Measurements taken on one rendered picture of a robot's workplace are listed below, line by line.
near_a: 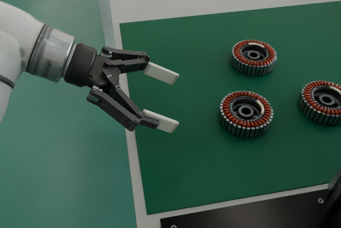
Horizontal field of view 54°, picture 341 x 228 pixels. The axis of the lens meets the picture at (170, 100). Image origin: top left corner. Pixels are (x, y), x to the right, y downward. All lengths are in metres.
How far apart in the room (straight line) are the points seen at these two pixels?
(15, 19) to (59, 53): 0.08
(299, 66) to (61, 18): 1.95
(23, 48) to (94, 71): 0.12
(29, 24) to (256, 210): 0.49
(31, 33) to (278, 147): 0.51
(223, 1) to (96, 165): 0.92
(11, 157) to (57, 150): 0.21
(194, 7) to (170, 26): 0.13
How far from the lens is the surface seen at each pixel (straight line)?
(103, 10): 1.64
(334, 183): 0.66
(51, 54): 0.59
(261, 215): 0.62
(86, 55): 0.60
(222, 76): 0.85
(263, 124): 0.72
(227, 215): 0.61
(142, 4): 1.13
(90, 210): 1.50
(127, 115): 0.57
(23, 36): 0.59
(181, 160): 0.68
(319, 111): 0.78
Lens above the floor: 1.31
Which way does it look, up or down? 46 degrees down
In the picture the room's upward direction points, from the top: straight up
